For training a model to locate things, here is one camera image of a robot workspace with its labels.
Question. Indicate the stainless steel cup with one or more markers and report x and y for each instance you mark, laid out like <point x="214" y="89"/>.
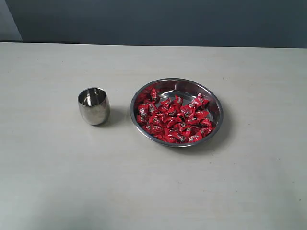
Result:
<point x="94" y="106"/>

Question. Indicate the red candy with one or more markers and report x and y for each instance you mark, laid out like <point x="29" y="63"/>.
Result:
<point x="198" y="103"/>
<point x="143" y="110"/>
<point x="195" y="137"/>
<point x="170" y="139"/>
<point x="178" y="101"/>

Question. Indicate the stainless steel plate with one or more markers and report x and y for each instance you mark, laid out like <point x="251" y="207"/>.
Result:
<point x="165" y="117"/>

